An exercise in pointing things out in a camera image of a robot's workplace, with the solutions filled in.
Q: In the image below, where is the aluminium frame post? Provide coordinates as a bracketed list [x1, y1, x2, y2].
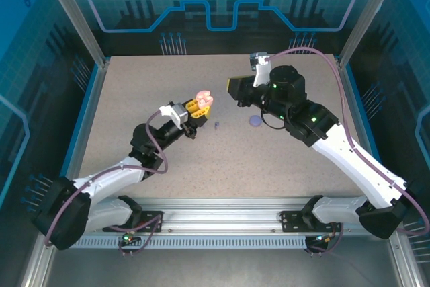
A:
[337, 0, 406, 66]
[37, 0, 110, 66]

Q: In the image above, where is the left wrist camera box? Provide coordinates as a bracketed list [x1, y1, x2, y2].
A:
[159, 101, 189, 127]

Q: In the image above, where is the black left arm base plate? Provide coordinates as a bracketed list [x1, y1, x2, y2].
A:
[102, 211, 165, 233]

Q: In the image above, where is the slotted aluminium strip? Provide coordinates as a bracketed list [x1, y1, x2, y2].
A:
[67, 237, 337, 250]

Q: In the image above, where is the pink earbud charging case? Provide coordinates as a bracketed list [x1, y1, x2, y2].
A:
[196, 89, 215, 107]

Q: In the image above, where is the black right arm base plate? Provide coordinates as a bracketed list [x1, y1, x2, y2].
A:
[279, 210, 342, 233]

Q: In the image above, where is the small green-lit circuit board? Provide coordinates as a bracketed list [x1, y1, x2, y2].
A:
[121, 229, 140, 245]
[310, 233, 337, 246]

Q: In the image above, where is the blue-edged aluminium side rail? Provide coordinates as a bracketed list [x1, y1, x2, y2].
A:
[334, 56, 397, 209]
[61, 60, 111, 209]

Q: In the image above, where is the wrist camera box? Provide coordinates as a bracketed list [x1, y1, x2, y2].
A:
[159, 101, 189, 127]
[249, 51, 271, 88]

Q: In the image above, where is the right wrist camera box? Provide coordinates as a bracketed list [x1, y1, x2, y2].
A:
[249, 51, 271, 88]

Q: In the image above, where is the aluminium mounting beam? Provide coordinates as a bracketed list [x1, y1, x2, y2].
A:
[43, 198, 404, 234]

